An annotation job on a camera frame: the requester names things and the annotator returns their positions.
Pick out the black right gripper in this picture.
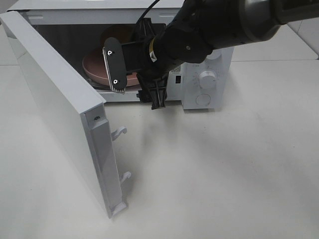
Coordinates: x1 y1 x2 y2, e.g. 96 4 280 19
121 18 179 110

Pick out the burger with lettuce and cheese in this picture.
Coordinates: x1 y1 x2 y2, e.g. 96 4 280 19
100 24 133 46

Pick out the pink round plate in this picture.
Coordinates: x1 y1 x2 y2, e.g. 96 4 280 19
82 48 140 88

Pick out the white timer knob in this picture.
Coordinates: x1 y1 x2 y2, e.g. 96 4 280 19
198 71 217 89

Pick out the round white door button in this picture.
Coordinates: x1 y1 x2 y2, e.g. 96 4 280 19
196 94 211 106

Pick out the white microwave door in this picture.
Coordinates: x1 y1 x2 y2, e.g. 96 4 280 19
0 11 131 218

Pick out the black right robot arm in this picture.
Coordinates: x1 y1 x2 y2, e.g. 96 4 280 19
122 0 319 109

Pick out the white warning label sticker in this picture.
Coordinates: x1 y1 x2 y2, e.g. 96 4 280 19
170 65 182 74

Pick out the upper white power knob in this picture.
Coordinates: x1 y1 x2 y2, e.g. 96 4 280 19
206 49 222 60

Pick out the white microwave oven body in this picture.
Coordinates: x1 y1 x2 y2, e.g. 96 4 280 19
0 0 233 112

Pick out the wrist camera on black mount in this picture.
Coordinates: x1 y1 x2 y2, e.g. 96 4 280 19
102 37 127 94

